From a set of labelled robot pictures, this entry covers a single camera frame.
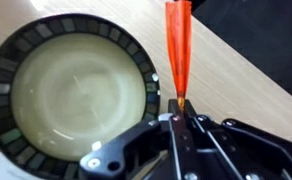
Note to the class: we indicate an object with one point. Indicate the orange marker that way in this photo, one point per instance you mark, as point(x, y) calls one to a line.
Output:
point(179, 46)

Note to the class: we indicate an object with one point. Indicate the cream bowl with checkered rim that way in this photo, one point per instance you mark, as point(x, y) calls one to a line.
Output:
point(76, 93)

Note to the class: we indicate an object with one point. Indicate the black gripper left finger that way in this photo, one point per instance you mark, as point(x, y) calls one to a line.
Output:
point(136, 150)

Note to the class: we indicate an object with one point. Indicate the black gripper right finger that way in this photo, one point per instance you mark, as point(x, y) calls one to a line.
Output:
point(246, 153)

